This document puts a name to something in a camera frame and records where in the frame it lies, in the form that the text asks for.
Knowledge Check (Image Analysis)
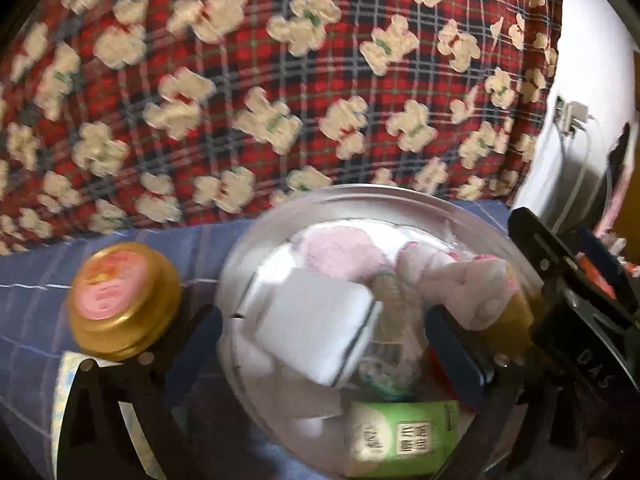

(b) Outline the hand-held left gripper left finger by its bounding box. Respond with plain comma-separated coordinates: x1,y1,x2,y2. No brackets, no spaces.
56,303,224,480

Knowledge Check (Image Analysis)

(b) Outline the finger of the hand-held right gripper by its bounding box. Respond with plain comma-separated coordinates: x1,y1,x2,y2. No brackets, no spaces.
508,206,640,342
579,229,640,312

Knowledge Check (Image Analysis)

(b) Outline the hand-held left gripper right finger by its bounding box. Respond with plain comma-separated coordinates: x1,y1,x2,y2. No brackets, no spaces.
424,304,522,480

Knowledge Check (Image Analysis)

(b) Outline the clear plastic bag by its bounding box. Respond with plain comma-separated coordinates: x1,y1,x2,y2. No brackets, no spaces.
367,269,428,398

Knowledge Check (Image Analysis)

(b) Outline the mustard yellow cloth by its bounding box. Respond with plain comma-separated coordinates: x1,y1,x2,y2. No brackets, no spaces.
479,289,548,357

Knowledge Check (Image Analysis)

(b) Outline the white and red soft cloth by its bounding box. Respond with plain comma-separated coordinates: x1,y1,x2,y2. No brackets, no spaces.
394,241,517,332

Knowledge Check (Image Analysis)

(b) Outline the green packet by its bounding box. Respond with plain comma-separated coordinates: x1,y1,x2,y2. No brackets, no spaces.
344,399,463,479

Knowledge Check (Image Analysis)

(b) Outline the white sponge block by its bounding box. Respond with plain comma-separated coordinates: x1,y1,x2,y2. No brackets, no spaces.
238,266,384,389

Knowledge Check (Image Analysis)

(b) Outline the round metal tin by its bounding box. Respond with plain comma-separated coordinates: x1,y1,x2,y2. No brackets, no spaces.
216,183,545,480

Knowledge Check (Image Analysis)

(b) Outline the pink fluffy towel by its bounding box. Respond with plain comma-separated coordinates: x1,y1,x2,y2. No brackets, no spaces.
294,226,389,284

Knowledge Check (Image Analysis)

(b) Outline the pink printed cloth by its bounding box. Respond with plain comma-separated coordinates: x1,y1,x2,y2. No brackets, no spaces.
597,160,633,236

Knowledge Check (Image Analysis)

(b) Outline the small gold tin pink label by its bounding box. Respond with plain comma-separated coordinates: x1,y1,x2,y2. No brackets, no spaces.
66,241,183,362

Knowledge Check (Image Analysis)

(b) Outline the white charger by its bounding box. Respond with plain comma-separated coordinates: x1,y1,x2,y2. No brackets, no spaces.
565,102,592,132

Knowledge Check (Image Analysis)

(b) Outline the blue checked sheet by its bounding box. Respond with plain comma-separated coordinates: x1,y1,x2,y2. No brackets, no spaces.
0,199,521,480

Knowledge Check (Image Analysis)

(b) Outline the red plaid bear printed blanket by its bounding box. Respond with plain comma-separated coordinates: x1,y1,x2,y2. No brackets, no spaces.
0,0,564,257

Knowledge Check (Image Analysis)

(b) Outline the white cable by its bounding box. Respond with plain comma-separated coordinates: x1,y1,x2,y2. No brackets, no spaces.
560,129,596,221

